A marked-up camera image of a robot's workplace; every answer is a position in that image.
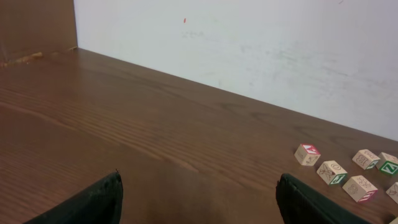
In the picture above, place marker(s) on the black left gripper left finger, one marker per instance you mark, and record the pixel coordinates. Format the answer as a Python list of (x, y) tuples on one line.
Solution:
[(101, 202)]

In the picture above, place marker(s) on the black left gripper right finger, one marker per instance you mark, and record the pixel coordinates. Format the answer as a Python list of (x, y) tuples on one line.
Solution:
[(299, 203)]

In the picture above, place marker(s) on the red letter A wooden block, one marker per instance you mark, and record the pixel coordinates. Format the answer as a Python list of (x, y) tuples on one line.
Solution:
[(307, 154)]

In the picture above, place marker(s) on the red number 8 wooden block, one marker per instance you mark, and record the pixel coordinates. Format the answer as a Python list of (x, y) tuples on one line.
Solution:
[(359, 188)]

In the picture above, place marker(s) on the yellow wooden block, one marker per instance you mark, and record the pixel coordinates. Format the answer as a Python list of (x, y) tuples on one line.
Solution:
[(395, 221)]

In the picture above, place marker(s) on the green letter J wooden block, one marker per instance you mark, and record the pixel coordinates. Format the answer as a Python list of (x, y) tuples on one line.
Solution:
[(331, 172)]

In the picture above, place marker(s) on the letter B wooden block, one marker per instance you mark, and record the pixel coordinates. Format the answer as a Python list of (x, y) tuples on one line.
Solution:
[(366, 159)]

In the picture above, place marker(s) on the wooden block green side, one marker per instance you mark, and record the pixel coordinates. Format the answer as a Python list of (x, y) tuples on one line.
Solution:
[(392, 191)]

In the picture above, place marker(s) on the green letter Z wooden block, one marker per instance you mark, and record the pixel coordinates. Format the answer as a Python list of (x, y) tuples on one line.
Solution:
[(387, 164)]

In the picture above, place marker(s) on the brown cardboard panel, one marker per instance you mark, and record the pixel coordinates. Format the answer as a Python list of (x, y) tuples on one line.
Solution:
[(34, 28)]

